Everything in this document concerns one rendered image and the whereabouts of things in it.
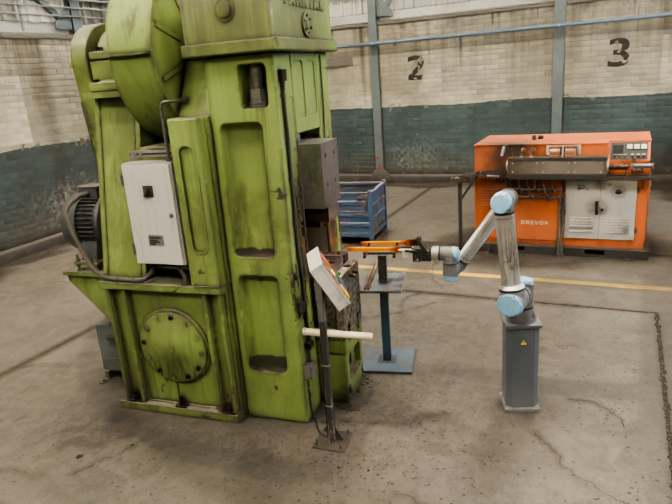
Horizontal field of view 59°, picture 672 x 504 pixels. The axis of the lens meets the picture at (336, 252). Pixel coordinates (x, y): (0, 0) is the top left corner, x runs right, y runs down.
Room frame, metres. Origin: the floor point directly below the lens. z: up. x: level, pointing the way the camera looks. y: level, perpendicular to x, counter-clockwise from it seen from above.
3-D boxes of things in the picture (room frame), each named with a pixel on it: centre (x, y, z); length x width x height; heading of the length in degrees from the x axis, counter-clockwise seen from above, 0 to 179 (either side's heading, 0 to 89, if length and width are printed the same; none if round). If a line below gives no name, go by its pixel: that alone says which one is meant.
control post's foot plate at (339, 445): (3.18, 0.11, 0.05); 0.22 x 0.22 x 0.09; 70
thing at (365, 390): (3.71, -0.05, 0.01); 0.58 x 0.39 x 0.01; 160
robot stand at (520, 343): (3.44, -1.12, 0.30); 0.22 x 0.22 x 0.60; 84
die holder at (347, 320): (3.86, 0.18, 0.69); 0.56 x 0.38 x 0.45; 70
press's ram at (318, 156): (3.84, 0.17, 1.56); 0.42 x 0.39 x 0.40; 70
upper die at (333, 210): (3.81, 0.19, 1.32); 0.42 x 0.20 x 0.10; 70
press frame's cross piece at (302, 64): (3.90, 0.31, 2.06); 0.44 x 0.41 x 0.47; 70
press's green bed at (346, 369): (3.86, 0.18, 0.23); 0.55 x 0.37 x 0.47; 70
